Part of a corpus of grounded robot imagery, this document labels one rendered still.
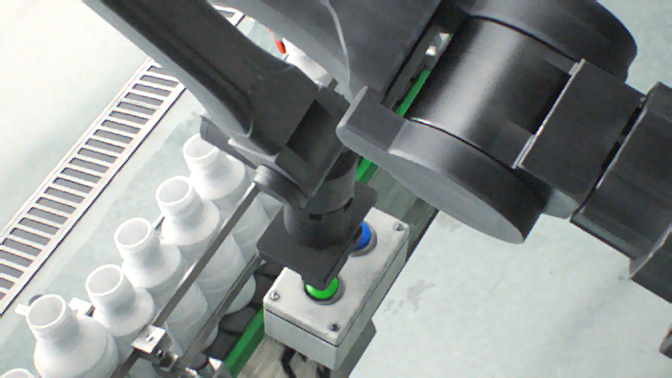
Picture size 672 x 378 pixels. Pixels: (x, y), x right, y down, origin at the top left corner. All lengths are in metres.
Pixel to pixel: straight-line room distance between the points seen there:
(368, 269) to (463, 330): 1.34
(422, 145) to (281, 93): 0.35
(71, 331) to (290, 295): 0.20
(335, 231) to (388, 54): 0.51
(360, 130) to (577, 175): 0.10
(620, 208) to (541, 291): 2.00
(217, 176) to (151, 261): 0.11
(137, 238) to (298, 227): 0.24
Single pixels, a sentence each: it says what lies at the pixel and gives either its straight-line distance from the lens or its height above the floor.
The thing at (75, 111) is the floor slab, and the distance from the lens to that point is 3.36.
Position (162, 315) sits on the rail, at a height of 1.11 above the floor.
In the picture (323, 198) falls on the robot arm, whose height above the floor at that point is 1.28.
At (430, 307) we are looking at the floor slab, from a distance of 2.58.
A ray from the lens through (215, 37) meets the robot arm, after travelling 0.87.
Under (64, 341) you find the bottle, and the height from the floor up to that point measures 1.17.
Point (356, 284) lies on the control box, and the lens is 1.19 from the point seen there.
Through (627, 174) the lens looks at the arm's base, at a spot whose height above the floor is 1.59.
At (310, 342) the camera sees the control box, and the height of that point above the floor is 1.07.
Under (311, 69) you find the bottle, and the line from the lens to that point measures 1.38.
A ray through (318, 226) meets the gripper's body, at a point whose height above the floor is 1.24.
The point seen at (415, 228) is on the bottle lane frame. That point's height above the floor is 0.85.
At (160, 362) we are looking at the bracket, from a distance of 1.23.
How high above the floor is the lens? 2.00
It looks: 45 degrees down
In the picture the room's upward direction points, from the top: 22 degrees counter-clockwise
